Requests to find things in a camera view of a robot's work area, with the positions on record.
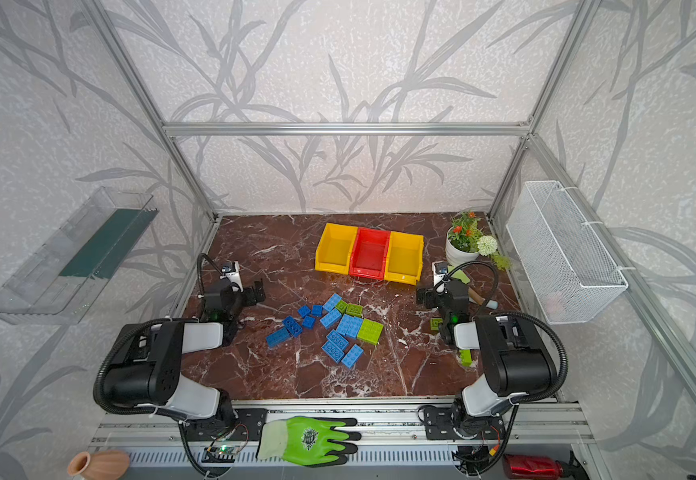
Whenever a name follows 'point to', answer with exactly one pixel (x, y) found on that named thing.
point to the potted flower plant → (465, 241)
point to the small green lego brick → (353, 309)
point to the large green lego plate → (370, 332)
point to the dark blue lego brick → (292, 326)
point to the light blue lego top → (331, 302)
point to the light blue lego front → (332, 351)
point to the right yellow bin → (405, 256)
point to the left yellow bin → (335, 248)
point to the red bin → (370, 253)
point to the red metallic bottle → (520, 466)
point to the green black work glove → (305, 441)
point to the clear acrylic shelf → (58, 286)
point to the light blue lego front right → (353, 355)
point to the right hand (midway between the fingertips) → (434, 271)
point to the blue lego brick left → (278, 337)
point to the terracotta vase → (99, 465)
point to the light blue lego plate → (350, 325)
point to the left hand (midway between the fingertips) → (250, 270)
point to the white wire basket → (571, 276)
